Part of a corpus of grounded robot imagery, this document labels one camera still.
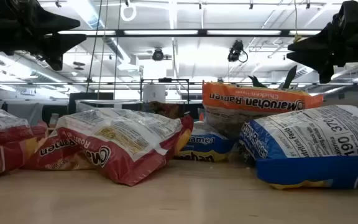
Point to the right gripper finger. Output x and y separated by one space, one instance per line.
317 43
320 60

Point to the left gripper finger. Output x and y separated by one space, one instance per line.
57 23
57 46

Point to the blue Maruchan ramen pack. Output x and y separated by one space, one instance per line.
315 146
207 143

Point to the red Maruchan ramen pack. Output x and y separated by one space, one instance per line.
51 152
2 140
129 140

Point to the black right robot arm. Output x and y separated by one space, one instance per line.
356 11

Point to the dark monitor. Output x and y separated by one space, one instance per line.
85 101

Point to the clear plastic bin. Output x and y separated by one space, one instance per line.
104 104

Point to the round black ceiling fixture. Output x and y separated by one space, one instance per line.
158 54

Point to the white cylinder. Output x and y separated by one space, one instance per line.
154 93

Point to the black overhead beam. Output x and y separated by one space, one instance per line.
166 35

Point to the black overhead camera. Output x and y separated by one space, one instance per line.
235 49

